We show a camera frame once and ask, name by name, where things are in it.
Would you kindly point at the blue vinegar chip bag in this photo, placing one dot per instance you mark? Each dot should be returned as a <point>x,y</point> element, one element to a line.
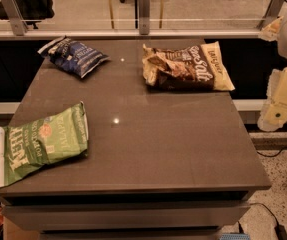
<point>72,56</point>

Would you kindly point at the glass railing panel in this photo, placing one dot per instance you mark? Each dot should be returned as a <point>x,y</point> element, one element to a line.
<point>168,17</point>

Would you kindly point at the right metal glass bracket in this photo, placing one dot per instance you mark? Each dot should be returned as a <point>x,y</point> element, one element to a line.
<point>271,13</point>

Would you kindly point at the brown sea salt chip bag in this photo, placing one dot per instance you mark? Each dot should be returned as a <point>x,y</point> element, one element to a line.
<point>198,67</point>

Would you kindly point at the green jalapeno chip bag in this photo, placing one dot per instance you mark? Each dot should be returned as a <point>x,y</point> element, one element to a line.
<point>25,149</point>

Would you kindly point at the grey drawer cabinet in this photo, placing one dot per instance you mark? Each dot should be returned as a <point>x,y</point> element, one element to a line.
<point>182,220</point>

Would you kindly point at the middle metal glass bracket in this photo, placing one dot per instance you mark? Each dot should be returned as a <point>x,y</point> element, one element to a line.
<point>144,16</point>

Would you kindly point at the metal glass bracket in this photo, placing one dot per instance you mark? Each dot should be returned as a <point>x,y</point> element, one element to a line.
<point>18,25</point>
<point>144,16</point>
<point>271,13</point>

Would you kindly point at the left metal glass bracket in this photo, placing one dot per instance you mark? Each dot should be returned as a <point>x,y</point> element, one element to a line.
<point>18,25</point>

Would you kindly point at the black bag on chair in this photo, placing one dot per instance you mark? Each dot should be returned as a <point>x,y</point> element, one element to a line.
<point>34,11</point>

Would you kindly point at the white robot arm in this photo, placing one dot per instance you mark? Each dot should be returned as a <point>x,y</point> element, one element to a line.
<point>273,114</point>

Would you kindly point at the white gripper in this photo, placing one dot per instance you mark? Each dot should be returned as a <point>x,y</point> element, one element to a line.
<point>274,113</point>

